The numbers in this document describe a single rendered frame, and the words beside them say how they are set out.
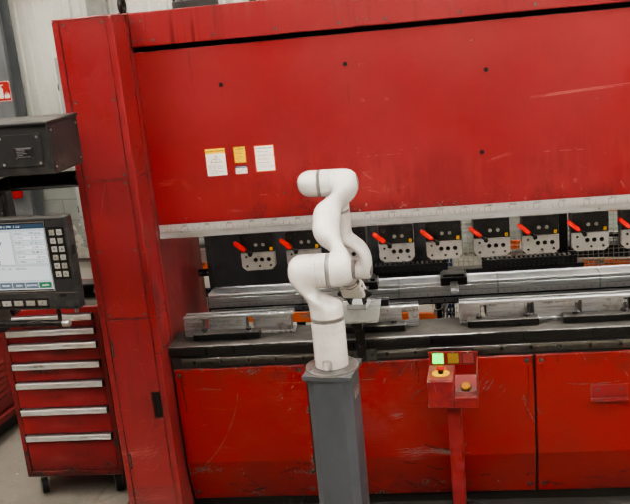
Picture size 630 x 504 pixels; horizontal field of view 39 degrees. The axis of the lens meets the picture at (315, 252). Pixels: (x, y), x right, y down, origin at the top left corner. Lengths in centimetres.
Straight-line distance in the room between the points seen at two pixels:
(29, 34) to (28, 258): 594
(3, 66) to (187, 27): 549
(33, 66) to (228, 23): 569
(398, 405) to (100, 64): 189
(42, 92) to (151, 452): 572
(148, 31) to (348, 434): 181
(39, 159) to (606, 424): 254
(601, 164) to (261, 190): 140
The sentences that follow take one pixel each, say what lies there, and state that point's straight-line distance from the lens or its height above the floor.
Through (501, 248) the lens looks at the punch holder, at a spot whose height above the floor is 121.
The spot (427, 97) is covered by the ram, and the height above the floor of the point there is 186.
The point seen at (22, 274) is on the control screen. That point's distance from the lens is 356.
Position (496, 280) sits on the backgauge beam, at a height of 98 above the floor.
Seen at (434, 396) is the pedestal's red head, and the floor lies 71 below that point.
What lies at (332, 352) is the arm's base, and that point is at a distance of 316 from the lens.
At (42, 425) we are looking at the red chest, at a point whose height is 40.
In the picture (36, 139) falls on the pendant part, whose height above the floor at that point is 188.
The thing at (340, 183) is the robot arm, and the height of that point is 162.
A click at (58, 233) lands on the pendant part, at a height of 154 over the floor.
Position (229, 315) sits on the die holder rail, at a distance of 402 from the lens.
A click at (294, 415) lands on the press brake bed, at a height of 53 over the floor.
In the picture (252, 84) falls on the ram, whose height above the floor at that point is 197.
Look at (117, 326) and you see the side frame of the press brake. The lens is 393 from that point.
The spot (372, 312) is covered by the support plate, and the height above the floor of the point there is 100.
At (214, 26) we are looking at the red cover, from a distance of 377.
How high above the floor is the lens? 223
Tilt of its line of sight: 15 degrees down
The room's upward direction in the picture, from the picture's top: 5 degrees counter-clockwise
